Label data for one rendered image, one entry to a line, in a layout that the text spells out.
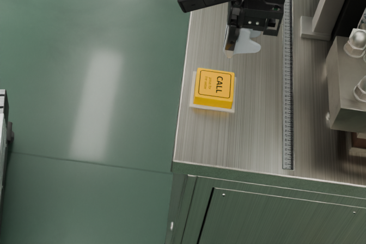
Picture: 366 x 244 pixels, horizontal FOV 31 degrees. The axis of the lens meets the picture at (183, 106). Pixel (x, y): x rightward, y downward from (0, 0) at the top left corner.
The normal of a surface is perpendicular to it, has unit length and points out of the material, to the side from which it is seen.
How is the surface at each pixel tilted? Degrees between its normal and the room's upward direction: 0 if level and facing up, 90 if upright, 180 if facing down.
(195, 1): 87
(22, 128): 0
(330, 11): 90
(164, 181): 0
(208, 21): 0
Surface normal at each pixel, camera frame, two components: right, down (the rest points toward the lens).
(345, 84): 0.11, -0.59
